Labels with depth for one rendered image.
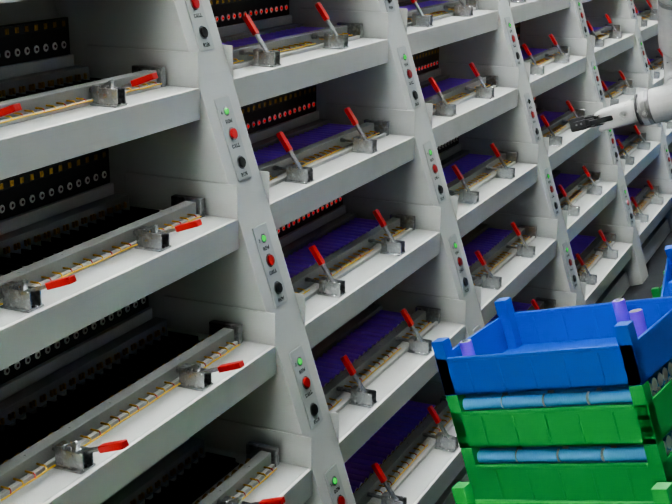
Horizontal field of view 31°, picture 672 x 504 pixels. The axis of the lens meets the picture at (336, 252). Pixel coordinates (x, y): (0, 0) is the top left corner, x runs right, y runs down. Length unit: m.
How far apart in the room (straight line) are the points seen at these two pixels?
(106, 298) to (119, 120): 0.24
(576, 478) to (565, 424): 0.08
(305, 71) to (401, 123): 0.39
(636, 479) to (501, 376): 0.22
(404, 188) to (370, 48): 0.30
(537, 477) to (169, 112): 0.71
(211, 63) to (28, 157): 0.43
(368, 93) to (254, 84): 0.55
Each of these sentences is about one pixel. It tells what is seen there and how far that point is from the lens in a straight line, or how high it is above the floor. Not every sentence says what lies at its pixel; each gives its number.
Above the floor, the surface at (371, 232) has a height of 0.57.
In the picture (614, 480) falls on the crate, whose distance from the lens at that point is 1.64.
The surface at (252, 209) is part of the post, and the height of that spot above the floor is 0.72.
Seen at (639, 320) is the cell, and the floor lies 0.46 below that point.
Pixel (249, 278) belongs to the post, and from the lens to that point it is 1.76.
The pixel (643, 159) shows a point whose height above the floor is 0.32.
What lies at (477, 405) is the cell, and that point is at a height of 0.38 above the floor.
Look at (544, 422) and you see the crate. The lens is 1.65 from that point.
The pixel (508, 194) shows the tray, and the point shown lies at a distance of 2.81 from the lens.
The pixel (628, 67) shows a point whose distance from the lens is 4.38.
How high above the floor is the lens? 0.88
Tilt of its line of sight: 8 degrees down
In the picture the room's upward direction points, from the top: 16 degrees counter-clockwise
